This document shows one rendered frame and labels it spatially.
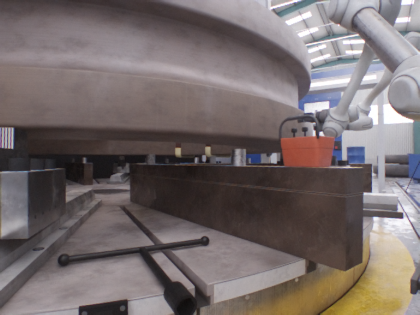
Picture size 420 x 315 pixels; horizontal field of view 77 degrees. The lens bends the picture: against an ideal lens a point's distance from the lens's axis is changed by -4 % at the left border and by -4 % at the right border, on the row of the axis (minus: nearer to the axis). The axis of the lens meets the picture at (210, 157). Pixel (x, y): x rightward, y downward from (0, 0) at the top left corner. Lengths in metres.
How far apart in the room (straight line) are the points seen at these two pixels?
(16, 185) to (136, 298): 0.52
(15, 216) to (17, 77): 0.65
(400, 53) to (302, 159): 0.50
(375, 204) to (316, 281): 1.06
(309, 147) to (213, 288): 0.65
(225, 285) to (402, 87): 0.82
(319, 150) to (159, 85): 0.80
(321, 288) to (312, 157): 0.64
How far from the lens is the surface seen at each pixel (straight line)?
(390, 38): 1.18
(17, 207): 1.05
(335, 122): 1.56
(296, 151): 1.20
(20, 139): 1.29
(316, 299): 1.47
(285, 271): 1.18
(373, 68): 6.60
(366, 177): 3.59
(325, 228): 1.15
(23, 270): 1.10
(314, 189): 1.15
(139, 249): 1.24
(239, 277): 1.03
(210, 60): 1.75
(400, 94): 0.96
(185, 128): 1.40
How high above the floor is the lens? 0.71
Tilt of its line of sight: 1 degrees up
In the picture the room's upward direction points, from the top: straight up
